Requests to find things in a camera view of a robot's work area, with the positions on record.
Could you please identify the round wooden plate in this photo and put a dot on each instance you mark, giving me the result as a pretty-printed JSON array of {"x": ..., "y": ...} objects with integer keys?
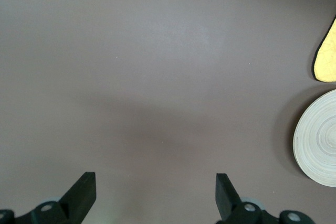
[{"x": 320, "y": 142}]

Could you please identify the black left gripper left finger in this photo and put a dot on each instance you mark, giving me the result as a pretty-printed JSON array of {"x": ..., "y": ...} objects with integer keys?
[{"x": 81, "y": 195}]

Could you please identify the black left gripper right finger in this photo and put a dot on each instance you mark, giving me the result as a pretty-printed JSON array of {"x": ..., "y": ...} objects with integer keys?
[{"x": 225, "y": 197}]

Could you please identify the yellow quilted oven mitt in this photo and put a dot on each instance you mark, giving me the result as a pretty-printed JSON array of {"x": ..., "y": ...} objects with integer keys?
[{"x": 326, "y": 61}]

